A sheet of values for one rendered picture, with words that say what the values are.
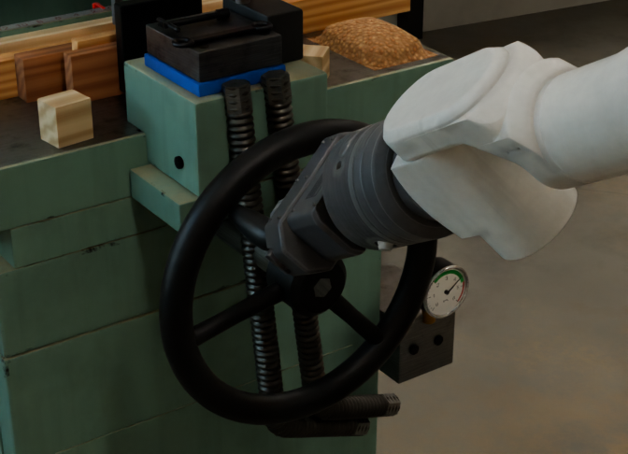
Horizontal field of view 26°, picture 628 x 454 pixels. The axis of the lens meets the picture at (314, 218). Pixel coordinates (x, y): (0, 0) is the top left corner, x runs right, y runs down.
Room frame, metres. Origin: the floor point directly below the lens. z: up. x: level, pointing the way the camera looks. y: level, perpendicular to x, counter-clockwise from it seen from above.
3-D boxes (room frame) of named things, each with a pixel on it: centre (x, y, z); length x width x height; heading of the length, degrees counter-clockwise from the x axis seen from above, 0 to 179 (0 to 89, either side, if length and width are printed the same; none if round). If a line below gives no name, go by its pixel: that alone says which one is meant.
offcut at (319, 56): (1.30, 0.00, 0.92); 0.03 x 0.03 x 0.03; 78
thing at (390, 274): (1.36, -0.10, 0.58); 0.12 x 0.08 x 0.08; 35
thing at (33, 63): (1.31, 0.19, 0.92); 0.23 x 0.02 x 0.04; 125
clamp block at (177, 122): (1.18, 0.08, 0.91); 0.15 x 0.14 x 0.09; 125
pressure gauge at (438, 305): (1.31, -0.13, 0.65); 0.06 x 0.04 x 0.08; 125
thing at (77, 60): (1.29, 0.17, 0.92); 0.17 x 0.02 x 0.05; 125
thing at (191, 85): (1.18, 0.08, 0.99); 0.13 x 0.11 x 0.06; 125
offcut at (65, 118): (1.15, 0.23, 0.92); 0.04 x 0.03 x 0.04; 132
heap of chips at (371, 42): (1.41, -0.06, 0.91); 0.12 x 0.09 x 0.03; 35
